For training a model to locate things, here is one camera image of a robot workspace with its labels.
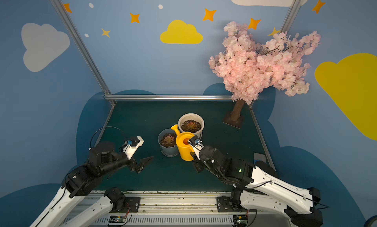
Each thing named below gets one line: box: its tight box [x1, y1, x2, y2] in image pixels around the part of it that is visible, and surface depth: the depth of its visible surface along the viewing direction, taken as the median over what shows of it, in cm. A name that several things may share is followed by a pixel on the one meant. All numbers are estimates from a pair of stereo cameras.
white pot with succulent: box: [177, 113, 205, 139], surface depth 98 cm
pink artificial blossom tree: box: [208, 21, 322, 129], surface depth 69 cm
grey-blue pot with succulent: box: [157, 128, 180, 158], surface depth 90 cm
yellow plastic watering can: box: [170, 123, 195, 162], surface depth 69 cm
